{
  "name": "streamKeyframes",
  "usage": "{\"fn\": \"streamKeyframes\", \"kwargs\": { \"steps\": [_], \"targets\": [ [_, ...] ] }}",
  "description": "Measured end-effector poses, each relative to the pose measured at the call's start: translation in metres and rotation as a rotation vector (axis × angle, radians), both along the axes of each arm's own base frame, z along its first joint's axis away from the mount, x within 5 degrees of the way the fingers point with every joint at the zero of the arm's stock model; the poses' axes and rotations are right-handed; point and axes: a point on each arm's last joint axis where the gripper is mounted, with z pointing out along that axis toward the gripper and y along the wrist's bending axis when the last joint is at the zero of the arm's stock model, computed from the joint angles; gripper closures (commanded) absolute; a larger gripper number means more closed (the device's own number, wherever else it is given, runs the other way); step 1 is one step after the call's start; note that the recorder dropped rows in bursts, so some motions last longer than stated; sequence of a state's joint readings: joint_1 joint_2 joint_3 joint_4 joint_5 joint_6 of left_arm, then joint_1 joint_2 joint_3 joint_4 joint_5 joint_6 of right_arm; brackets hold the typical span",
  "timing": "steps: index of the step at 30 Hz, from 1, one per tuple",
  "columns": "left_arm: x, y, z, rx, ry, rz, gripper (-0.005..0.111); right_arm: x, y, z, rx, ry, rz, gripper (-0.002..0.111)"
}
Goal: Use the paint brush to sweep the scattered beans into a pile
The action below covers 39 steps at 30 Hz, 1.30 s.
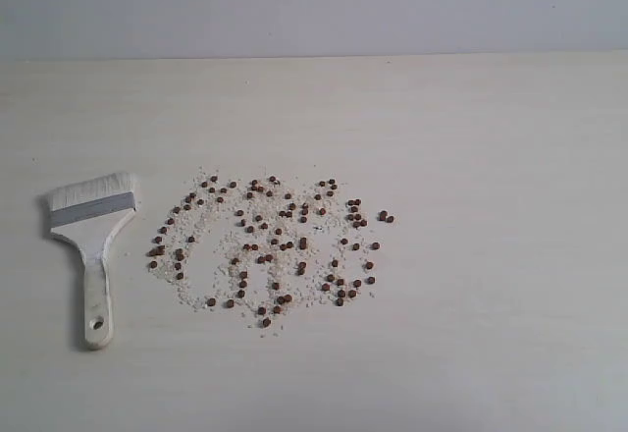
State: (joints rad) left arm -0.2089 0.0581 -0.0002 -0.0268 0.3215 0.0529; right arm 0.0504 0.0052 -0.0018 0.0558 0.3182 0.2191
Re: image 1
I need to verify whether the pile of brown pellets and grains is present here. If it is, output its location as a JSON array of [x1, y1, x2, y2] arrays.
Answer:
[[145, 172, 395, 331]]

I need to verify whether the white paint brush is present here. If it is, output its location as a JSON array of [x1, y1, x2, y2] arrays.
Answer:
[[42, 171, 138, 351]]

